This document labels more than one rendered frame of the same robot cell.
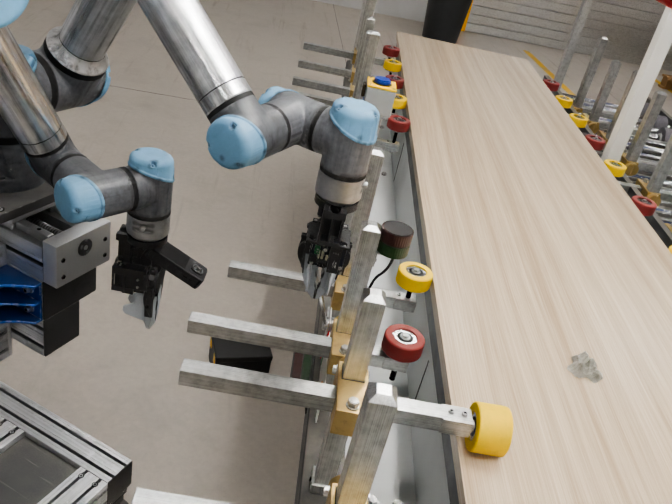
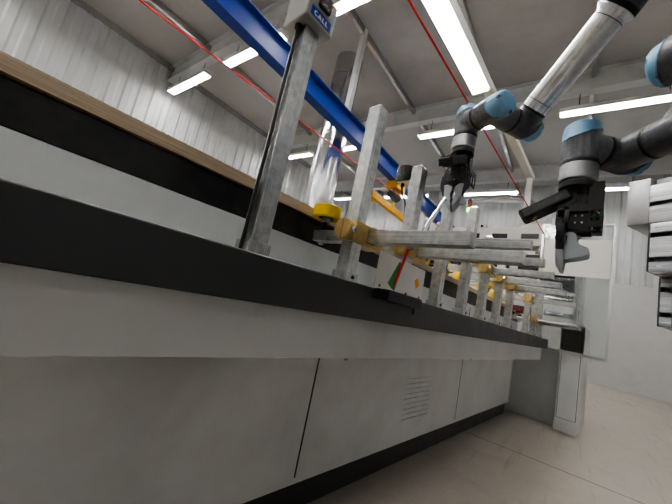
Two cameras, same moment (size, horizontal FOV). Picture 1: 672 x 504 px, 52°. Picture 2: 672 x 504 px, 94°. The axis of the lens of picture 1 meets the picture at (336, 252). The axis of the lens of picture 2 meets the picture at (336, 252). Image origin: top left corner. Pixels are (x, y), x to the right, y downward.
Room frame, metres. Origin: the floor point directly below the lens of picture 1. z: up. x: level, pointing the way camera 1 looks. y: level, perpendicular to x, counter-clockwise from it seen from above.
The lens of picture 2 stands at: (1.87, 0.49, 0.65)
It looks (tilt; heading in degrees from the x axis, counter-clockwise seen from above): 9 degrees up; 227
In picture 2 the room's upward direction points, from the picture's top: 12 degrees clockwise
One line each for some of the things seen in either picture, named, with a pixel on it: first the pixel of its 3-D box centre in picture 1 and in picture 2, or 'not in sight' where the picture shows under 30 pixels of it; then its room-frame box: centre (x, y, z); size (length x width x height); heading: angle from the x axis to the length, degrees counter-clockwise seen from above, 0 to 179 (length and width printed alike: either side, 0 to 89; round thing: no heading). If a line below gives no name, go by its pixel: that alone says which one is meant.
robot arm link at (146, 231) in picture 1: (147, 223); (578, 177); (1.03, 0.34, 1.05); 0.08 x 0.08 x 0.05
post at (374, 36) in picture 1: (360, 99); not in sight; (2.35, 0.04, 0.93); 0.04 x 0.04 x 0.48; 4
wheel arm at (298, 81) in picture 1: (343, 91); not in sight; (2.80, 0.12, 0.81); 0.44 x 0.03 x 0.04; 94
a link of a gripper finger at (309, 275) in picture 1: (309, 280); (460, 199); (0.98, 0.03, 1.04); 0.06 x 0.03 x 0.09; 3
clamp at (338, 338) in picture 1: (344, 344); (408, 250); (1.08, -0.06, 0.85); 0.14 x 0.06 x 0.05; 4
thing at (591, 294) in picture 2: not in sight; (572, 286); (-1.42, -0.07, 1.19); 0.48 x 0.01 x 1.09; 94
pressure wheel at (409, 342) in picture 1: (398, 356); not in sight; (1.07, -0.17, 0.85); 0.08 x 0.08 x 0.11
